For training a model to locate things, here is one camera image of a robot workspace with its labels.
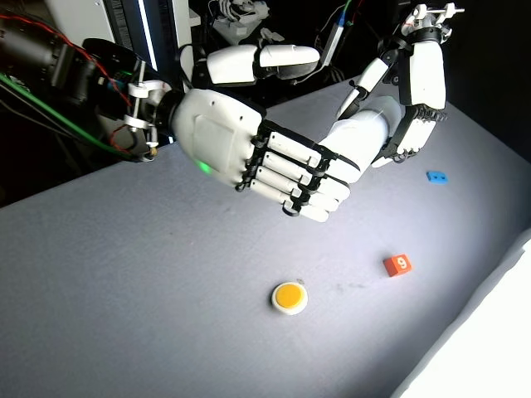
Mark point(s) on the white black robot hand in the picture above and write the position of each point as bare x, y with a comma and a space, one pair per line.
215, 132
427, 74

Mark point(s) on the blue letter block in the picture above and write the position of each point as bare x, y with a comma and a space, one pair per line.
436, 177

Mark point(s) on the grey table cloth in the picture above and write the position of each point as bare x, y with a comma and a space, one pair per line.
166, 269

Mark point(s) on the red number cube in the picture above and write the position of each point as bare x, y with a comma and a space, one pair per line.
397, 265

